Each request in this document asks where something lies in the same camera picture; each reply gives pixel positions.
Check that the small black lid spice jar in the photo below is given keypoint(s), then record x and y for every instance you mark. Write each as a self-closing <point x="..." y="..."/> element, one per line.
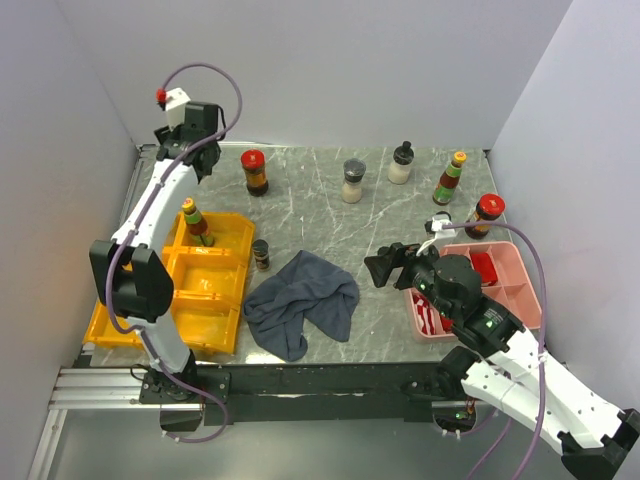
<point x="260" y="250"/>

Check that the red lid sauce jar right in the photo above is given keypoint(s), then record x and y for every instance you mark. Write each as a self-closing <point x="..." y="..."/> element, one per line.
<point x="489" y="207"/>

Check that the dark blue cloth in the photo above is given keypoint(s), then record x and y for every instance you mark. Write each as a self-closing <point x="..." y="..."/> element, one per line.
<point x="307" y="288"/>

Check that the yellow cap chili sauce bottle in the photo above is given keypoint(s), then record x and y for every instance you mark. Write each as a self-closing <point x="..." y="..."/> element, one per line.
<point x="449" y="179"/>

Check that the pink compartment tray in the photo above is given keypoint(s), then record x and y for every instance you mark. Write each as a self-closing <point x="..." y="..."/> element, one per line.
<point x="514" y="289"/>

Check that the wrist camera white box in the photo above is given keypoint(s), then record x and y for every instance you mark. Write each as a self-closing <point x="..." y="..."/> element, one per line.
<point x="173" y="102"/>
<point x="437" y="235"/>

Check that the yellow cap green label bottle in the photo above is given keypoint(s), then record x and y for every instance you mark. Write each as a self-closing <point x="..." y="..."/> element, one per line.
<point x="196" y="224"/>

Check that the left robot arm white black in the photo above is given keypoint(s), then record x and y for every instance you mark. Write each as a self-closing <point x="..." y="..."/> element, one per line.
<point x="176" y="174"/>

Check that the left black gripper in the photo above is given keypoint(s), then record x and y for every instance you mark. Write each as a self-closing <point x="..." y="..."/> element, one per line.
<point x="164" y="133"/>

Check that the salt grinder black top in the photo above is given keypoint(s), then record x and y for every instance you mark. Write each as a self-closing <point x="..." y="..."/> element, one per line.
<point x="354" y="170"/>

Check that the white powder bottle black cap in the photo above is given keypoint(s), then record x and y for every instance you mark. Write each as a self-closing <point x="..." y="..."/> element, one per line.
<point x="401" y="164"/>

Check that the red lid sauce jar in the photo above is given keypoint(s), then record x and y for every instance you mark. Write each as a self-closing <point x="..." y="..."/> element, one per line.
<point x="253" y="163"/>
<point x="489" y="207"/>

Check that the red lid sauce jar left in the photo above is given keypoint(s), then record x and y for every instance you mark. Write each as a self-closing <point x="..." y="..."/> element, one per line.
<point x="253" y="163"/>

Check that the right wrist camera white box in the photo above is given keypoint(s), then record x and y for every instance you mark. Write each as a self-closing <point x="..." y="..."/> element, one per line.
<point x="437" y="235"/>

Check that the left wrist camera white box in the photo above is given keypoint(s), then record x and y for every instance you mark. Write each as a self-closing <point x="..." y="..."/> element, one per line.
<point x="173" y="102"/>

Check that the red white striped packet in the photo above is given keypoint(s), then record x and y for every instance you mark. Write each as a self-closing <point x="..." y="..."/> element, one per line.
<point x="427" y="320"/>

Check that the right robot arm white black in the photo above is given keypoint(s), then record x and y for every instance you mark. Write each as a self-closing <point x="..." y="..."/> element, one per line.
<point x="502" y="363"/>

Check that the yellow compartment organizer tray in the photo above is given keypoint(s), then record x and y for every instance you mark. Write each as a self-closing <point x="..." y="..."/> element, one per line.
<point x="203" y="287"/>

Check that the aluminium frame rail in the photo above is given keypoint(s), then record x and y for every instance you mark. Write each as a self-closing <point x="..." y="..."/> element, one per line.
<point x="89" y="389"/>

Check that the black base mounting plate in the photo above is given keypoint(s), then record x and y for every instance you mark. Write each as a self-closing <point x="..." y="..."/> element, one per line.
<point x="303" y="392"/>

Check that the red packet in tray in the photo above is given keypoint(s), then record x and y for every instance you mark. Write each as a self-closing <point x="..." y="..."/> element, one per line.
<point x="483" y="264"/>

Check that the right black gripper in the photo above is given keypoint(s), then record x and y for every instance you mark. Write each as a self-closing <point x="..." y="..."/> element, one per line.
<point x="396" y="255"/>

